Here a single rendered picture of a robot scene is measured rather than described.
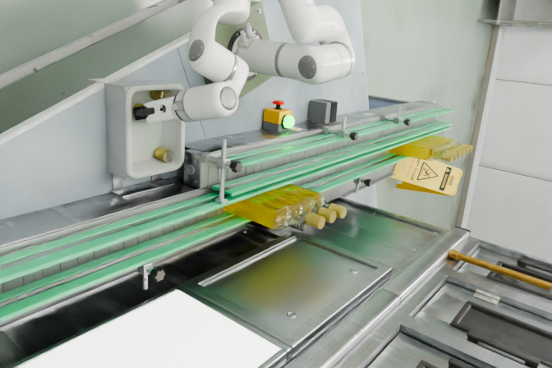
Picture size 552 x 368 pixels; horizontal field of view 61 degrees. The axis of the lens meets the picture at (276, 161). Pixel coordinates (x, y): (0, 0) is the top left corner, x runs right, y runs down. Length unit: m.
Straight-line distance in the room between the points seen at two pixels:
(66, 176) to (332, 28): 0.75
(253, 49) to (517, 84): 5.83
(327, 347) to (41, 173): 0.72
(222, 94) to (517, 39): 6.17
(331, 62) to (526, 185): 6.03
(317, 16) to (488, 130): 5.96
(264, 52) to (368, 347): 0.77
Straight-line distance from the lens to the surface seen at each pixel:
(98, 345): 1.04
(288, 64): 1.25
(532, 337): 1.34
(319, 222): 1.26
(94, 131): 1.21
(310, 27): 1.23
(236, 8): 1.08
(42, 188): 1.18
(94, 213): 1.14
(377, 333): 1.15
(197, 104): 1.02
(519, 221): 7.25
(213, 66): 0.99
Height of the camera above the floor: 1.76
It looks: 36 degrees down
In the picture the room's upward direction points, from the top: 106 degrees clockwise
